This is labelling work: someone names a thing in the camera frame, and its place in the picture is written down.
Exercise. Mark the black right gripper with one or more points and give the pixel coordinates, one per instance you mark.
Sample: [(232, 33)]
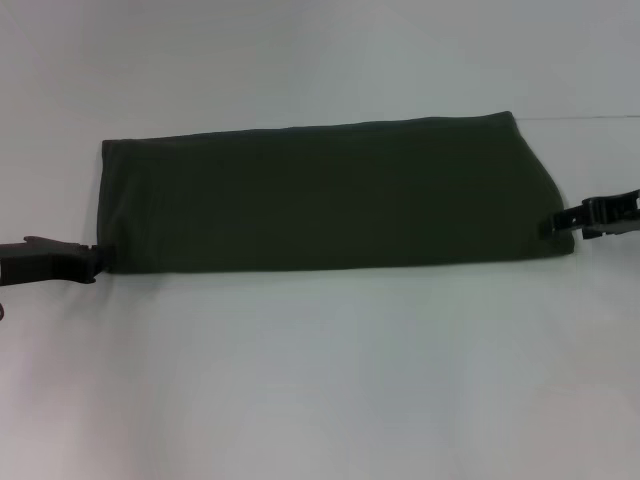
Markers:
[(615, 215)]

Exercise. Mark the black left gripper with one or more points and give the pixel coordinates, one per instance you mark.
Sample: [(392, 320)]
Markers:
[(25, 262)]

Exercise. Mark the dark green t-shirt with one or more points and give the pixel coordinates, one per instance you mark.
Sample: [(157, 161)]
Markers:
[(325, 200)]

